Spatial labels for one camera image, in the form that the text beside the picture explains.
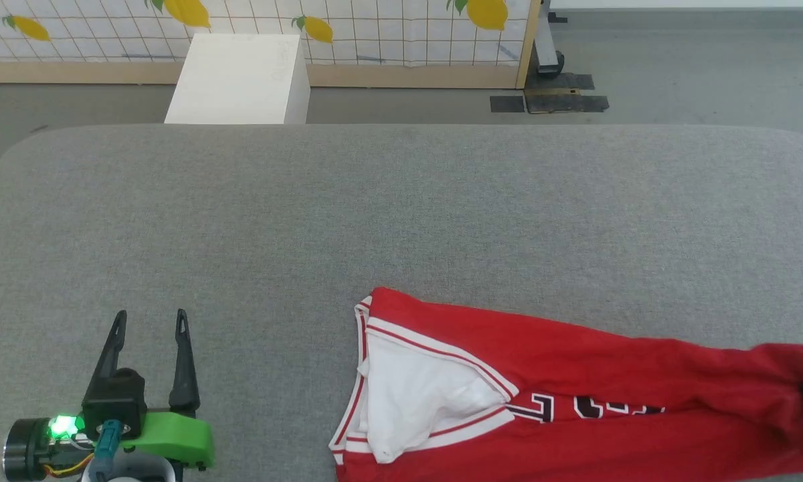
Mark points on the white box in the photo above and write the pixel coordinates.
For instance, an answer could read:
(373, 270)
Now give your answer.
(241, 77)

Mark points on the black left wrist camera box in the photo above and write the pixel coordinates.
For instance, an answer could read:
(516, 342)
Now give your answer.
(115, 402)

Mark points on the grey metal stand post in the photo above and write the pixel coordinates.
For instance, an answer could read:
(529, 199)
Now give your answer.
(547, 40)

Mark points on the dark floor plate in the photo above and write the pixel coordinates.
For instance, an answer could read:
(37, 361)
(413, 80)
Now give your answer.
(562, 81)

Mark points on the large black floor mat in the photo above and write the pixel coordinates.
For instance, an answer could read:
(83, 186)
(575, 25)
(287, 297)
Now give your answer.
(569, 103)

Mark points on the red white basketball jersey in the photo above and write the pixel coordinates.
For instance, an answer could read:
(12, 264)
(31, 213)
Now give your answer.
(575, 361)

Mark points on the lemon print tiled panel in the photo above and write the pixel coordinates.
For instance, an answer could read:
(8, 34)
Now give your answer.
(388, 33)

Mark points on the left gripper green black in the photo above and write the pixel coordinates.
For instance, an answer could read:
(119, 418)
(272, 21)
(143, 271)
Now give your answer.
(174, 438)

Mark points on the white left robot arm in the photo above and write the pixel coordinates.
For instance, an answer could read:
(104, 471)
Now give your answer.
(140, 472)

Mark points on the small black floor mat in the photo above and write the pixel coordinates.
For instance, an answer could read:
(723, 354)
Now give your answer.
(507, 104)

